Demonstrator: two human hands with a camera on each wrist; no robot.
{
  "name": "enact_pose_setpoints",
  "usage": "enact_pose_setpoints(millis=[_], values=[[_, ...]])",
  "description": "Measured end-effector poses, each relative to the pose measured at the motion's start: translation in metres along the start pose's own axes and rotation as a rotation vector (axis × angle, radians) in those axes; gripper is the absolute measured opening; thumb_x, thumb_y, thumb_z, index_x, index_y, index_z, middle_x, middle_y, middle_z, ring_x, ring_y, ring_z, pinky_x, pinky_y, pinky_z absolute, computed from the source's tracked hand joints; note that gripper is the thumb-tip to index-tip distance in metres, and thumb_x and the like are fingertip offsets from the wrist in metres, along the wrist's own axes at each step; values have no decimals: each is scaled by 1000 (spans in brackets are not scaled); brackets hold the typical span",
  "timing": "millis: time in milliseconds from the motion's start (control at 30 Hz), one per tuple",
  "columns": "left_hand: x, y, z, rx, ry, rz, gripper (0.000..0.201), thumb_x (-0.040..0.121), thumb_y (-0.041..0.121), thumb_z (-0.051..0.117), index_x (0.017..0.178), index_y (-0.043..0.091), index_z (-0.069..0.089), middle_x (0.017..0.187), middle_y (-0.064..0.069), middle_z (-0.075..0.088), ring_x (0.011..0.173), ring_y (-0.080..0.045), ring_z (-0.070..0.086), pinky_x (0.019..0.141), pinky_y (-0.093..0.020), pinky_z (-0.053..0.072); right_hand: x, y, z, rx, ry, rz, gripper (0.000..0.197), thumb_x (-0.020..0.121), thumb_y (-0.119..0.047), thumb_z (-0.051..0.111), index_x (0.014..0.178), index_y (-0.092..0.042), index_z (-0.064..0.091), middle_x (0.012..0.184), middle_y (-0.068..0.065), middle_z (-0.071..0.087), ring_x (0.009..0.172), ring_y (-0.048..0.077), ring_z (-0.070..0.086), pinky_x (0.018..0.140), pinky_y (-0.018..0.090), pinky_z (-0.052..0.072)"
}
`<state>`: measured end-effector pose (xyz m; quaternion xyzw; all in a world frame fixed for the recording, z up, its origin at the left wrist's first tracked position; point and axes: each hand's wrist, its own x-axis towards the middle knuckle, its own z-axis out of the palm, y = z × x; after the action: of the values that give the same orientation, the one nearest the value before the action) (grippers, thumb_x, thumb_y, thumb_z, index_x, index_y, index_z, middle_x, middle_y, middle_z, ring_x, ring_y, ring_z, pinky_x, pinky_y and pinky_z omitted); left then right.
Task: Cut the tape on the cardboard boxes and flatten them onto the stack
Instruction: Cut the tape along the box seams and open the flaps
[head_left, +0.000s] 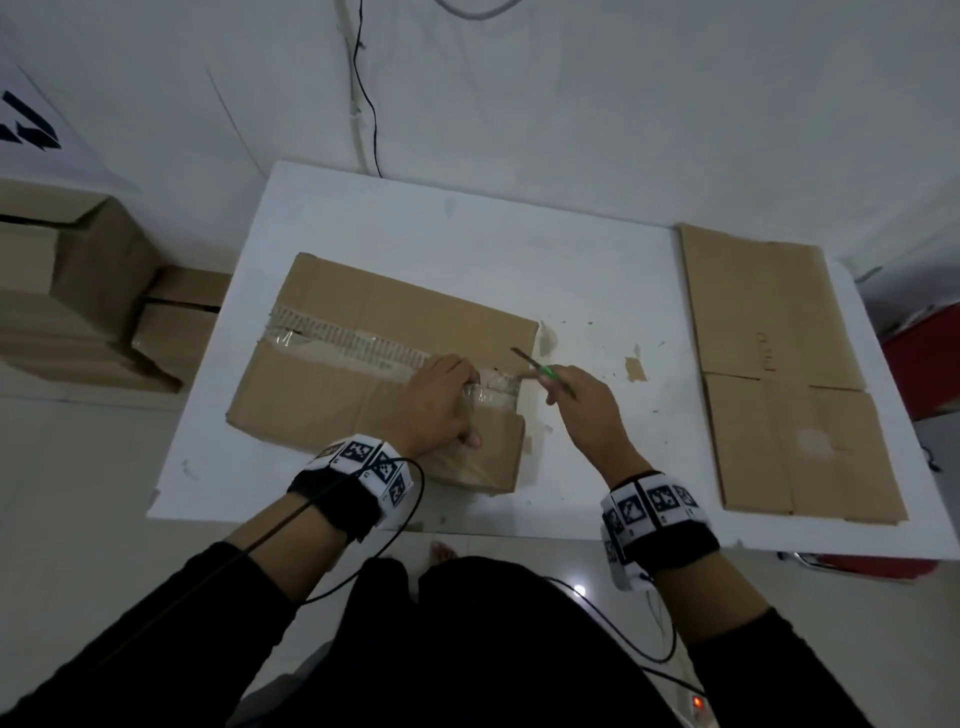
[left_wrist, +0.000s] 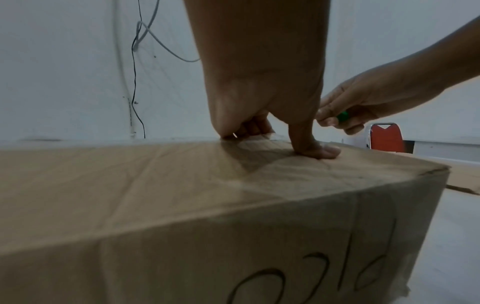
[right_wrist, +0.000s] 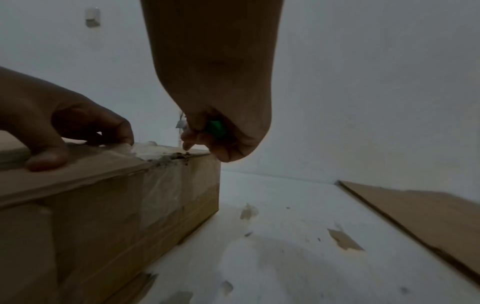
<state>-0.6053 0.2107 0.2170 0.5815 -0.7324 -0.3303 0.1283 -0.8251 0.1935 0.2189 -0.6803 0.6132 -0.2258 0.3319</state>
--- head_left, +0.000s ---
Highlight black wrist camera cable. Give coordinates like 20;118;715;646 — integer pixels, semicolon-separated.
239;457;427;607
547;573;706;699

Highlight person's right hand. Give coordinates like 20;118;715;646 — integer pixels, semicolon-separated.
538;365;654;489

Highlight person's right forearm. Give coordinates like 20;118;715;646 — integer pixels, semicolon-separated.
652;551;875;728

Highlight black marker wrist band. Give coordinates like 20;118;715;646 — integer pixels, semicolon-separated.
598;470;721;594
287;434;415;541

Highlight person's left forearm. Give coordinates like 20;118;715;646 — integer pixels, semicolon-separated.
0;513;358;728

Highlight plain brown cardboard box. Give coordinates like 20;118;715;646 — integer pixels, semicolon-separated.
678;222;910;526

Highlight grey looped wall cable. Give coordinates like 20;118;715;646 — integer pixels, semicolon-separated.
434;0;523;20

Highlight white wall cable conduit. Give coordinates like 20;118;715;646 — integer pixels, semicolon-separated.
333;0;376;175

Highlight green handled knife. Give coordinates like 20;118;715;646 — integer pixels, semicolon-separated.
509;346;579;399

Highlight stack of boxes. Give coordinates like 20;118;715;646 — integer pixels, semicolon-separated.
0;329;181;395

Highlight white recycling symbol sign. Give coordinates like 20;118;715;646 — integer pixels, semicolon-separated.
0;22;142;195

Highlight thin black wall cable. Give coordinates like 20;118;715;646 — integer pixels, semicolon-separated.
352;0;384;180

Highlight white table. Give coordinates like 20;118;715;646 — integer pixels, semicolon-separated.
146;159;960;562

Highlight person's left hand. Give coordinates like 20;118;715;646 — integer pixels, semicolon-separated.
389;353;481;460

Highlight taped small cardboard box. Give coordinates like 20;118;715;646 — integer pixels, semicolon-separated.
226;251;541;496

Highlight person's black trouser legs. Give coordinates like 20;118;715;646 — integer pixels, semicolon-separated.
232;554;721;728

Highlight red chair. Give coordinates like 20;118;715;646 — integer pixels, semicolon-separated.
779;299;960;583

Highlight small low cardboard box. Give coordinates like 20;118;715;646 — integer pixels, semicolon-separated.
131;266;232;384

